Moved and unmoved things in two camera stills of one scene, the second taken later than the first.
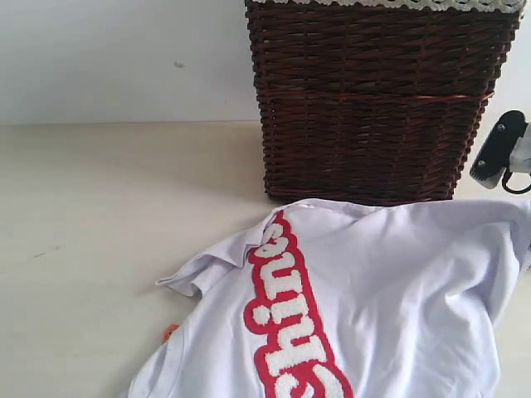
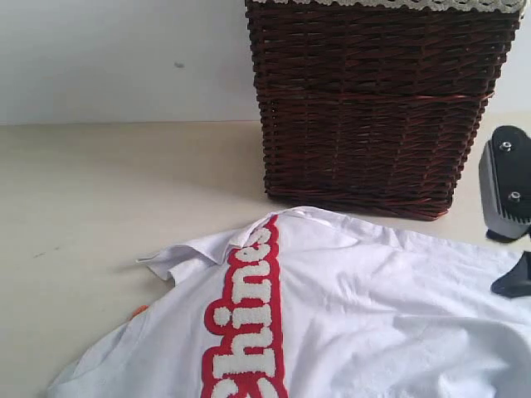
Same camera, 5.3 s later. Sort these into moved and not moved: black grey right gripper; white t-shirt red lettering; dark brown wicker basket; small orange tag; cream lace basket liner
Moved: white t-shirt red lettering; small orange tag; black grey right gripper
Not moved: cream lace basket liner; dark brown wicker basket
